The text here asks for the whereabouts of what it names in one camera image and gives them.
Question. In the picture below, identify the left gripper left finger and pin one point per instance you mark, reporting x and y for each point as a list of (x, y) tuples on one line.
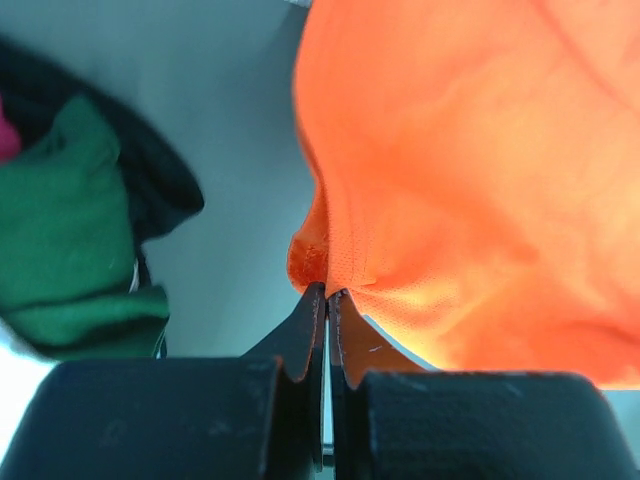
[(256, 416)]

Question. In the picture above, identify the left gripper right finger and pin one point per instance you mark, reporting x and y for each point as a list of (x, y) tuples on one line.
[(393, 419)]

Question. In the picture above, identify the orange t-shirt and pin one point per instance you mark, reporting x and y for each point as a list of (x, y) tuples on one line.
[(477, 178)]

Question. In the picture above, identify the white folded t-shirt stack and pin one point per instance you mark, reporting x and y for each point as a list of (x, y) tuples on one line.
[(22, 369)]

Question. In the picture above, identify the black folded t-shirt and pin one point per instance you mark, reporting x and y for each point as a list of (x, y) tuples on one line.
[(162, 191)]

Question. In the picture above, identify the green folded t-shirt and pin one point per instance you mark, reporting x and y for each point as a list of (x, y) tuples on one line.
[(70, 285)]

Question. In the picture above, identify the pink folded garment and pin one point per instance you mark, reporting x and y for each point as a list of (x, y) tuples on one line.
[(10, 141)]

